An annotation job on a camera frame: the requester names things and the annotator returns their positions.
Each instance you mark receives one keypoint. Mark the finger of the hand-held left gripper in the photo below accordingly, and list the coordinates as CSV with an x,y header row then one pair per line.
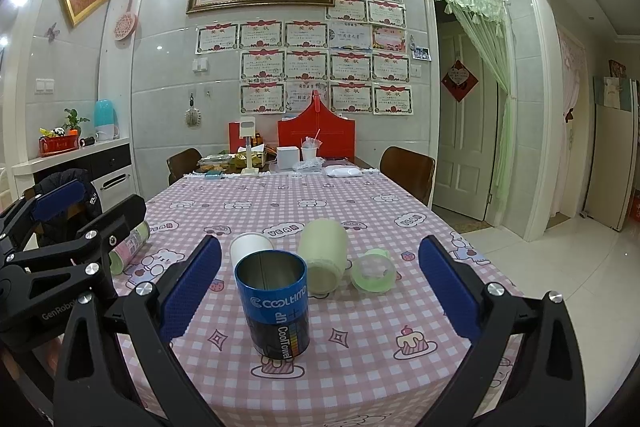
x,y
120,219
57,199

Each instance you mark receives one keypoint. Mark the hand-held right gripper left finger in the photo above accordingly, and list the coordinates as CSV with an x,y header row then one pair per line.
x,y
192,287

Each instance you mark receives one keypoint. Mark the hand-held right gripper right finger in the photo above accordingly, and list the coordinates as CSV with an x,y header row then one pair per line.
x,y
447,289

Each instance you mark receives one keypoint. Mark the pink and green printed can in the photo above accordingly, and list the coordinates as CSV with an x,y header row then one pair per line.
x,y
131,246

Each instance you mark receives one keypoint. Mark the blue tin can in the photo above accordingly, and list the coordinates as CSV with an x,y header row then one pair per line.
x,y
272,307

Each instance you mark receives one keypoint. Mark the white paper cup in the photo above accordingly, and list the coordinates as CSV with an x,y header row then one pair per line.
x,y
250,244

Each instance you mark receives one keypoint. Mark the small clear green cup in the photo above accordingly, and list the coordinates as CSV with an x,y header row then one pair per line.
x,y
372,271

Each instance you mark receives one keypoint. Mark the pale green plastic cup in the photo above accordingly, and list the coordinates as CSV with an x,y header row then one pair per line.
x,y
324,252

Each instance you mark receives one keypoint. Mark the white cup with straws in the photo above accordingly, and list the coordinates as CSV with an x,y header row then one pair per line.
x,y
309,153

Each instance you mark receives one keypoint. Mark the dark jacket on chair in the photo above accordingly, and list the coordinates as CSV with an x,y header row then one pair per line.
x,y
87,199

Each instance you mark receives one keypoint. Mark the white and black sideboard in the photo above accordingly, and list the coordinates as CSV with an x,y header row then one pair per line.
x,y
107,167

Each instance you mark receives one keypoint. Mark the red box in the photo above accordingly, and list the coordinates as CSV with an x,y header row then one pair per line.
x,y
57,144

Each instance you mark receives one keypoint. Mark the small potted plant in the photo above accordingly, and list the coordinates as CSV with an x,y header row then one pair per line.
x,y
74,119

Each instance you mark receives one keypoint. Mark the brown wooden chair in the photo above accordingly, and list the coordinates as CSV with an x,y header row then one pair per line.
x,y
407,174
182,164

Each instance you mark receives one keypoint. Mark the plates of food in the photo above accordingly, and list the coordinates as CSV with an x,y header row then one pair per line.
x,y
215,164

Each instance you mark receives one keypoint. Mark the pink checked tablecloth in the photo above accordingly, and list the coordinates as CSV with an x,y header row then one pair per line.
x,y
360,217

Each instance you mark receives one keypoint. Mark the white panel door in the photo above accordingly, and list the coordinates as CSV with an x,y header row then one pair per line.
x,y
467,147

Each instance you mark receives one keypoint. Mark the white desk lamp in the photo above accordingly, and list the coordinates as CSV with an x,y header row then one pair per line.
x,y
247,129

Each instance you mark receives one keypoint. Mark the white tissue pack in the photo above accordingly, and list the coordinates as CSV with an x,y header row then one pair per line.
x,y
343,171

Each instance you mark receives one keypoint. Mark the white square box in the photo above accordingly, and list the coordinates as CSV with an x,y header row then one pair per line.
x,y
287,158

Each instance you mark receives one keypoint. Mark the green lace door curtain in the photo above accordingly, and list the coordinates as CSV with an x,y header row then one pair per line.
x,y
505,107

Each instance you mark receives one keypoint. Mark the red gift bag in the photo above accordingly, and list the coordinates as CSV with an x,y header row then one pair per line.
x,y
320,132

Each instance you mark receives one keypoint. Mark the red diamond door decoration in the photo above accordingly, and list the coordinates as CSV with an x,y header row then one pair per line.
x,y
459,81

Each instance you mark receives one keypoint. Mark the white refrigerator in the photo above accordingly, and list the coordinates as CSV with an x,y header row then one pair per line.
x,y
612,157

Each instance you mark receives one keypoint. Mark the pink curtain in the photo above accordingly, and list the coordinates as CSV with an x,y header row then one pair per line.
x,y
572,67

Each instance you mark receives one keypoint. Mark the white wall switch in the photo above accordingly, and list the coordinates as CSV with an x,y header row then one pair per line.
x,y
45,83
200,65

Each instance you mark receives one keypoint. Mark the hanging wall brush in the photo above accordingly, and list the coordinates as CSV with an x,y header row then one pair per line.
x,y
191,116

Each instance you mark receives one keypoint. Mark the round pink wall fan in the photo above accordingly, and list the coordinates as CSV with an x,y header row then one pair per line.
x,y
125,24

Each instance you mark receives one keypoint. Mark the small wall photo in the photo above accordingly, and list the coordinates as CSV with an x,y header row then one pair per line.
x,y
421,53

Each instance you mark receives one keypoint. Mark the group of wall certificates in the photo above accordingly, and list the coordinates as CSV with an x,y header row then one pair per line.
x,y
305,67

